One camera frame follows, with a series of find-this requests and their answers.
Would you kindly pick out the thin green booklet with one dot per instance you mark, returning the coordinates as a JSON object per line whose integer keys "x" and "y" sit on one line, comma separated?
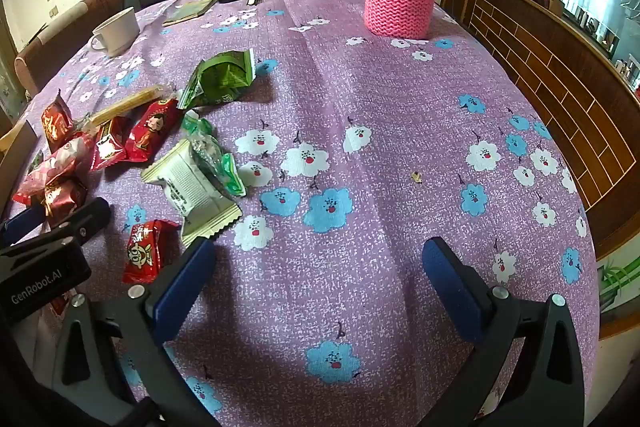
{"x": 190, "y": 11}

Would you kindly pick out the large green snack packet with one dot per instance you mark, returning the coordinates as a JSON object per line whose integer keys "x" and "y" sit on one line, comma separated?
{"x": 220, "y": 79}

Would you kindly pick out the red snack packet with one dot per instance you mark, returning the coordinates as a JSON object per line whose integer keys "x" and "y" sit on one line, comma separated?
{"x": 107, "y": 143}
{"x": 55, "y": 119}

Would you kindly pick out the small seed shell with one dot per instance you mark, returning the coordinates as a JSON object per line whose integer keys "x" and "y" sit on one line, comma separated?
{"x": 416, "y": 177}

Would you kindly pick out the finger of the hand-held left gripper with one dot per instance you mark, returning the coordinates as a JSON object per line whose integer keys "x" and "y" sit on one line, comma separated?
{"x": 82, "y": 217}
{"x": 22, "y": 223}

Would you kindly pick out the clear green candy packet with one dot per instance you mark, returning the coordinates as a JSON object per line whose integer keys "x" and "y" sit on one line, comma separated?
{"x": 215, "y": 157}

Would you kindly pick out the white green snack packet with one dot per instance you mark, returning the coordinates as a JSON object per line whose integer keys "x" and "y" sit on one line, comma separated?
{"x": 192, "y": 194}

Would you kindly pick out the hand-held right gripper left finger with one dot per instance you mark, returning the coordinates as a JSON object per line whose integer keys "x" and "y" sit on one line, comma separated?
{"x": 182, "y": 289}

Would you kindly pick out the white ceramic cup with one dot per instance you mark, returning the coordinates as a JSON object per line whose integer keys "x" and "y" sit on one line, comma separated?
{"x": 116, "y": 32}

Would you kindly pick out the cardboard box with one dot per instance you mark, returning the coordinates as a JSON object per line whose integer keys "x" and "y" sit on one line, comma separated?
{"x": 14, "y": 152}

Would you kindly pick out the brown chair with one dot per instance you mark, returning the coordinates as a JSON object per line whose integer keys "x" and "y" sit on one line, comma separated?
{"x": 55, "y": 37}

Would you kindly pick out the purple floral tablecloth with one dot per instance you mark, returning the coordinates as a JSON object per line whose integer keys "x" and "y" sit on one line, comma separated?
{"x": 350, "y": 147}

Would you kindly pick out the dark red gold packet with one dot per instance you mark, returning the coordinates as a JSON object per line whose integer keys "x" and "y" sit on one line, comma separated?
{"x": 62, "y": 201}

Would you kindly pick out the pink snack packet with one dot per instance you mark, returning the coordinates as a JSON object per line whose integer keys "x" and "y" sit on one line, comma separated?
{"x": 55, "y": 164}

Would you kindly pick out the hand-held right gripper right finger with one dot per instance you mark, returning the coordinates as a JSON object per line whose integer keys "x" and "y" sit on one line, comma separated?
{"x": 450, "y": 289}

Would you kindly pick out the long breadstick packet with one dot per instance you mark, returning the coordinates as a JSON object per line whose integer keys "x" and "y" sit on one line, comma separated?
{"x": 125, "y": 104}

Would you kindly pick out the red cartoon candy packet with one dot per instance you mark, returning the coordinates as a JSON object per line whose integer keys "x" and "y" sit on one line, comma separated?
{"x": 145, "y": 252}

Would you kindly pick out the red packet with face print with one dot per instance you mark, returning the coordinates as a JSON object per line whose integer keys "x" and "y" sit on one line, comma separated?
{"x": 152, "y": 129}

